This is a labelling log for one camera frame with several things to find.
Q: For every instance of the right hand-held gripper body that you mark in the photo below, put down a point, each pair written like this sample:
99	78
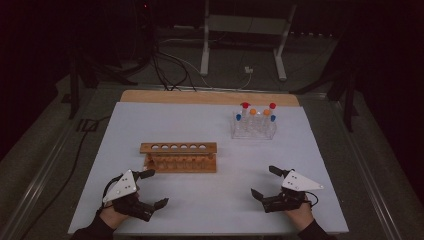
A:
286	201

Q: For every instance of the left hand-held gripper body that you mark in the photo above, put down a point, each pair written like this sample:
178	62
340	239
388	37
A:
124	188

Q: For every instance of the wooden test tube rack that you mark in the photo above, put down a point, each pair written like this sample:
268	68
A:
180	160

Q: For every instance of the clear plastic tube rack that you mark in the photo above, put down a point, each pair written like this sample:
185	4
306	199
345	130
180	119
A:
253	130

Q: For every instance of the orange-capped test tube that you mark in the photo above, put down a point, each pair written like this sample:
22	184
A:
266	112
253	112

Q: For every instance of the red-capped test tube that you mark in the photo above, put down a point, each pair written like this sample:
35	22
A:
245	105
272	106

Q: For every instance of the person's right hand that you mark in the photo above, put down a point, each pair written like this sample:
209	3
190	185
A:
301	217

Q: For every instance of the person's left hand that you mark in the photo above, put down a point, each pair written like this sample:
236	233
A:
111	217

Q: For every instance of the white table sheet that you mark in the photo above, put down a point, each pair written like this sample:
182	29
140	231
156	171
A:
206	200

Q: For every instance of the floor socket box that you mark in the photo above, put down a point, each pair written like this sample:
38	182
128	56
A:
87	125

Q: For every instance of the black tripod stand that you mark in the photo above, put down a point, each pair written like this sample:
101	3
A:
83	76
346	96

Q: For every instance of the white plug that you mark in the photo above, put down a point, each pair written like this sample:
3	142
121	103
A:
248	70

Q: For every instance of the grey metal stand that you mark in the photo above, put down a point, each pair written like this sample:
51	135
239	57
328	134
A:
248	24

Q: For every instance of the metal floor rail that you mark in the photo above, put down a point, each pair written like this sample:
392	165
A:
36	186
366	173

